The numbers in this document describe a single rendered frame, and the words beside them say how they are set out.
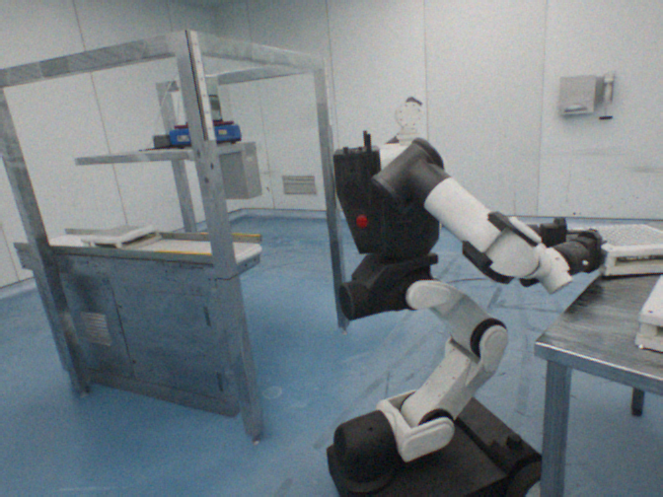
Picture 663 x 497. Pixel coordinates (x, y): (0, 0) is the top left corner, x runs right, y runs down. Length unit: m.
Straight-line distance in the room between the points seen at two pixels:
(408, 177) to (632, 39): 4.09
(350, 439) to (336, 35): 4.85
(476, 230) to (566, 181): 4.08
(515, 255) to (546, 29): 4.13
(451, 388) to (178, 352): 1.27
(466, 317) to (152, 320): 1.45
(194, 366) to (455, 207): 1.56
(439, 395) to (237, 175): 1.15
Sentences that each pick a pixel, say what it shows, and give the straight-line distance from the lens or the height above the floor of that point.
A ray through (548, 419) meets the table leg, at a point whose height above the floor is 0.63.
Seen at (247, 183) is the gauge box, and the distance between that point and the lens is 1.81.
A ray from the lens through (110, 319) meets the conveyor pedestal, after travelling 2.45.
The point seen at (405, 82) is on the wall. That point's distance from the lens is 5.22.
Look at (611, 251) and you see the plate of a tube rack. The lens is 1.34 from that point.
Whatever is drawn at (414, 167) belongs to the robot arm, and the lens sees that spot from 0.97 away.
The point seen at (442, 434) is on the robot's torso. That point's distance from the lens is 1.55.
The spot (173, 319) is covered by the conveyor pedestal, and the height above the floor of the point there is 0.48.
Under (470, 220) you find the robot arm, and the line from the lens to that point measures 0.91.
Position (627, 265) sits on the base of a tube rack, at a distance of 1.39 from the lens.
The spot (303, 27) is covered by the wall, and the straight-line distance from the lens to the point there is 5.88.
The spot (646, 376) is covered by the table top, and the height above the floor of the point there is 0.82.
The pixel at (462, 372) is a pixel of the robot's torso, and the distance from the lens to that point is 1.53.
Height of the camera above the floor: 1.30
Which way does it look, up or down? 16 degrees down
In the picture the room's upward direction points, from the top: 5 degrees counter-clockwise
